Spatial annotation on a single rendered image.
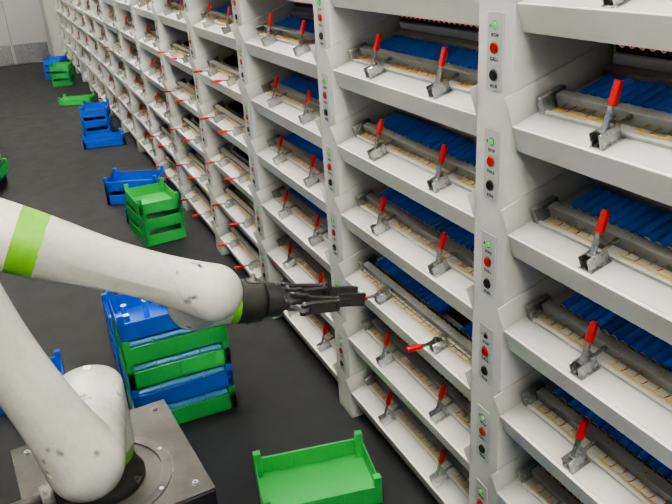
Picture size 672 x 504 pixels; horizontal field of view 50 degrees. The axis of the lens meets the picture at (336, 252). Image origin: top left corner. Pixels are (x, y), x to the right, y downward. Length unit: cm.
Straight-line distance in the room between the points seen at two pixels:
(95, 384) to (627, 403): 91
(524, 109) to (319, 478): 118
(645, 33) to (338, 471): 141
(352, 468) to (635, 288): 114
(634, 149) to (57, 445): 96
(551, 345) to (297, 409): 114
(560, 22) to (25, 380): 94
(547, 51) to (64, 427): 96
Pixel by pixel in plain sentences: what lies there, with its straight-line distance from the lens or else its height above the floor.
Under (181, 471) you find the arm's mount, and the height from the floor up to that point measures 35.
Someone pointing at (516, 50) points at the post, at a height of 114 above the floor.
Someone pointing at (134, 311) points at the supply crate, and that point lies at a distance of 225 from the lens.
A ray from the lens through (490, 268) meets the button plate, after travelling 131.
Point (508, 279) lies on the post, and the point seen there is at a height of 75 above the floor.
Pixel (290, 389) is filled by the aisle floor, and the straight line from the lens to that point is 235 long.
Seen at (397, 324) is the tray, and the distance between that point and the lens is 172.
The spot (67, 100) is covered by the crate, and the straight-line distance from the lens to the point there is 742.
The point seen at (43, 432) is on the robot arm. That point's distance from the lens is 123.
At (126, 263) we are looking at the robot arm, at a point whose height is 83.
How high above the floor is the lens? 132
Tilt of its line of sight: 24 degrees down
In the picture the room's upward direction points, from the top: 4 degrees counter-clockwise
